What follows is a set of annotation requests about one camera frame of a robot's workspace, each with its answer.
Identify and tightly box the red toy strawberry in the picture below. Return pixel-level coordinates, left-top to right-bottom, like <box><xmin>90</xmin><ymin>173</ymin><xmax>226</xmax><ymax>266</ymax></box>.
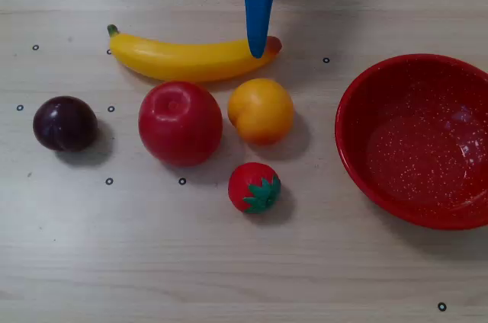
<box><xmin>227</xmin><ymin>161</ymin><xmax>282</xmax><ymax>215</ymax></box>

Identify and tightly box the orange toy peach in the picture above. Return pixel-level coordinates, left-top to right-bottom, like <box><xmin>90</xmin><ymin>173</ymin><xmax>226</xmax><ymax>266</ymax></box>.
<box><xmin>227</xmin><ymin>78</ymin><xmax>295</xmax><ymax>146</ymax></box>

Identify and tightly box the dark purple toy plum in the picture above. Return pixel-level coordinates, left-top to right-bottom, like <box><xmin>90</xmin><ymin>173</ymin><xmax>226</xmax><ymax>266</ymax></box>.
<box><xmin>32</xmin><ymin>95</ymin><xmax>99</xmax><ymax>153</ymax></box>

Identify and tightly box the red speckled bowl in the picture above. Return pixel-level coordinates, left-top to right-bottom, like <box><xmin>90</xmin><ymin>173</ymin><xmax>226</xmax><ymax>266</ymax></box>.
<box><xmin>334</xmin><ymin>53</ymin><xmax>488</xmax><ymax>231</ymax></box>

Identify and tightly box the red toy apple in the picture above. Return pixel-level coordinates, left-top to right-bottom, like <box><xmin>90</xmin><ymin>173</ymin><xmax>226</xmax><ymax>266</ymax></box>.
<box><xmin>137</xmin><ymin>80</ymin><xmax>224</xmax><ymax>168</ymax></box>

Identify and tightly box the yellow toy banana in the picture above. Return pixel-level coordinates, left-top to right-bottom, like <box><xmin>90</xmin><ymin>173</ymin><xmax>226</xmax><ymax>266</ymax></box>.
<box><xmin>107</xmin><ymin>24</ymin><xmax>284</xmax><ymax>83</ymax></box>

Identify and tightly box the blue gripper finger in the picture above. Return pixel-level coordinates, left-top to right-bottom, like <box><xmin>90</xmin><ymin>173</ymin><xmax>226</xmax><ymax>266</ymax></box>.
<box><xmin>242</xmin><ymin>0</ymin><xmax>276</xmax><ymax>59</ymax></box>

